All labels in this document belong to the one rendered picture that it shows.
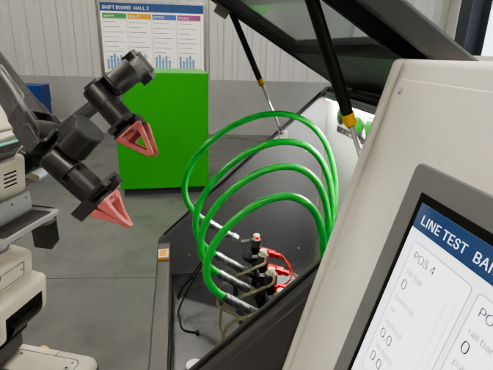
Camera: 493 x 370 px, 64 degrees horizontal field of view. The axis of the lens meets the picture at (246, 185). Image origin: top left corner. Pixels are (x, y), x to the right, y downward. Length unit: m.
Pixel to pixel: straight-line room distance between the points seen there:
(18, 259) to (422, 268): 1.29
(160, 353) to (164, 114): 3.47
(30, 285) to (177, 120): 2.98
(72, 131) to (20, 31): 7.34
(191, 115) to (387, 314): 3.86
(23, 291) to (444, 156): 1.32
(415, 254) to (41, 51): 7.78
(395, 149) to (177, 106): 3.76
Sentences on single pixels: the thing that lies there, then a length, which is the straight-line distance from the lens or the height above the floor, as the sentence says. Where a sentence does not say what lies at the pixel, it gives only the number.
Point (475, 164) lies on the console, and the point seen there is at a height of 1.46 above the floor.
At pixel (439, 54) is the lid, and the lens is 0.61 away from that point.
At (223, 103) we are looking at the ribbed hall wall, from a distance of 7.41.
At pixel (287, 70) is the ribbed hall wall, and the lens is 7.48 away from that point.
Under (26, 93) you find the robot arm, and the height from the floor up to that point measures 1.46.
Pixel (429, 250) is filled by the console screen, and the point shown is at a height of 1.37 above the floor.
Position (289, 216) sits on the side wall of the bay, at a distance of 1.34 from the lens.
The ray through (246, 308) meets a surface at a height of 1.09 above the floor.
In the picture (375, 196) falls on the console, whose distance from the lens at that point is 0.53.
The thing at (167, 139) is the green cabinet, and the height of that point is 0.63.
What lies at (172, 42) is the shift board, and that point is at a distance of 7.35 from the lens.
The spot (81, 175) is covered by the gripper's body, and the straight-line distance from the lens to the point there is 0.81.
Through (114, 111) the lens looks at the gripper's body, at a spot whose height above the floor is 1.42.
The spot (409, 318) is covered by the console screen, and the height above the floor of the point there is 1.31.
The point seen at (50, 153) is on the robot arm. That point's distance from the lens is 0.82.
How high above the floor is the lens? 1.56
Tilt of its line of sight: 19 degrees down
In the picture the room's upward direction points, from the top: 2 degrees clockwise
